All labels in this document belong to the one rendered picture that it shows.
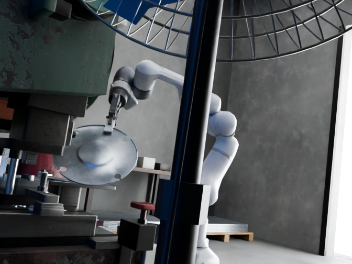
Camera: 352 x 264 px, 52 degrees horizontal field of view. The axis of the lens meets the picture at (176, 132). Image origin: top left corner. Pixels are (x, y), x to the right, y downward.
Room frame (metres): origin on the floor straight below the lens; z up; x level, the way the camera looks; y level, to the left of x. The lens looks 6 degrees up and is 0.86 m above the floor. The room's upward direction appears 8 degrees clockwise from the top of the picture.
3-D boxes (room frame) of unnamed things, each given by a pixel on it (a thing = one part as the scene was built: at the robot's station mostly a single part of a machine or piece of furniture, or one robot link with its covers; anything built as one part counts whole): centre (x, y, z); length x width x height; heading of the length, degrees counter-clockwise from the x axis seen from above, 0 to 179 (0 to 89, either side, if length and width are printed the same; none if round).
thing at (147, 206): (1.04, 0.06, 0.72); 0.07 x 0.06 x 0.08; 131
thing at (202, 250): (1.64, -0.18, 0.52); 0.22 x 0.19 x 0.14; 114
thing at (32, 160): (1.14, 0.44, 0.84); 0.05 x 0.03 x 0.04; 41
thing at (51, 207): (1.01, 0.34, 0.76); 0.17 x 0.06 x 0.10; 41
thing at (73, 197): (1.25, 0.32, 0.72); 0.25 x 0.14 x 0.14; 131
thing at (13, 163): (1.03, 0.44, 0.81); 0.02 x 0.02 x 0.14
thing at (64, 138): (1.16, 0.42, 1.04); 0.17 x 0.15 x 0.30; 131
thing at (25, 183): (1.14, 0.45, 0.76); 0.15 x 0.09 x 0.05; 41
